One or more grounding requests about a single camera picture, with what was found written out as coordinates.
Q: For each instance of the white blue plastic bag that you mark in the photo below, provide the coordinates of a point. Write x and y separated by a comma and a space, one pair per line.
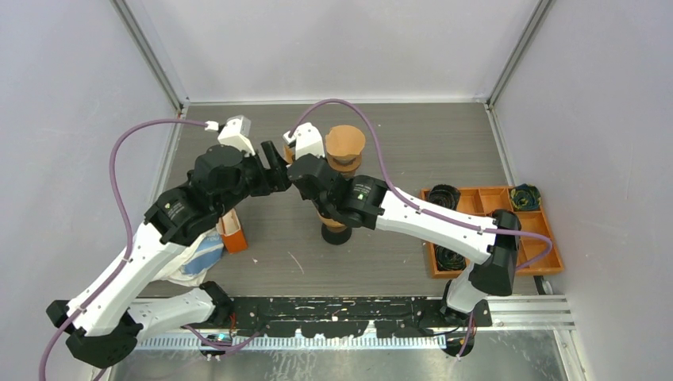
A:
189, 268

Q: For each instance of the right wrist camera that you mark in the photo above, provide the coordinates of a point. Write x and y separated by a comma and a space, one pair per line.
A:
306, 139

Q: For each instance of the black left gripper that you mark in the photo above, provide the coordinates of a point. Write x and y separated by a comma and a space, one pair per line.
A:
273, 180

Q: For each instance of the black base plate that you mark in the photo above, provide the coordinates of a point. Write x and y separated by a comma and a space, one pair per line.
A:
334, 317

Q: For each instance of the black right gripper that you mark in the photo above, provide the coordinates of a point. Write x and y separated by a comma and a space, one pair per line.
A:
313, 155

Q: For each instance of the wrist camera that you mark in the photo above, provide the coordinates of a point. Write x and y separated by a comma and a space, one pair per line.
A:
234, 133
306, 139

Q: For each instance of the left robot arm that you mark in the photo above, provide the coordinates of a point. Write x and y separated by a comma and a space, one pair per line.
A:
101, 327

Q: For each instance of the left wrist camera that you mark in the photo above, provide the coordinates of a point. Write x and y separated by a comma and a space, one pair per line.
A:
234, 133

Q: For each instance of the brown paper coffee filter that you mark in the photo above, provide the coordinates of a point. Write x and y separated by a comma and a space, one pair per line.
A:
345, 142

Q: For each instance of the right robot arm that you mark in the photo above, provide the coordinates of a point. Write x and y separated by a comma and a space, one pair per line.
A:
489, 243

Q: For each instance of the orange coffee filter box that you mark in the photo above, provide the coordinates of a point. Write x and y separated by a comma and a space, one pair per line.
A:
232, 233

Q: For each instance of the blue yellow rolled coil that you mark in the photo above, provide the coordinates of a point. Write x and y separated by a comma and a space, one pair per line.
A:
525, 198

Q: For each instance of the dark rolled coil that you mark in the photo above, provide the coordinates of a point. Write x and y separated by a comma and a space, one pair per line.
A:
444, 195
448, 260

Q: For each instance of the red black carafe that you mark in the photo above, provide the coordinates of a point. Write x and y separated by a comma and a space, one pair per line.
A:
333, 237

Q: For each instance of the dark rolled coil back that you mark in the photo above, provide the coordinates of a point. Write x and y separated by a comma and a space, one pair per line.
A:
444, 195

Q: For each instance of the dark rolled coil front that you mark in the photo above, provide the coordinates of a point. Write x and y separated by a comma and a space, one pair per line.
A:
448, 260

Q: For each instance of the orange compartment tray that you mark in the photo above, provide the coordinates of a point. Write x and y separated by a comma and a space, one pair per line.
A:
482, 202

